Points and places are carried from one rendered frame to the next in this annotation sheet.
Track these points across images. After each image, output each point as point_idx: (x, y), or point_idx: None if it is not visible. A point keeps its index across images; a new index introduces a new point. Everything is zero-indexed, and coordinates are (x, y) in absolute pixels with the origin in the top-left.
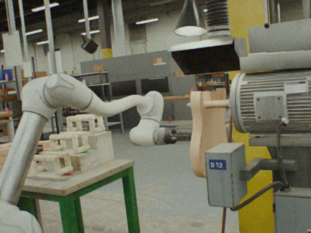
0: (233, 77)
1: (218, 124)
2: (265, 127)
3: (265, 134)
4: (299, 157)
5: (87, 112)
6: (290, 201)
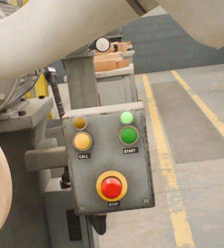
0: None
1: None
2: (16, 94)
3: (13, 109)
4: (40, 136)
5: (107, 33)
6: None
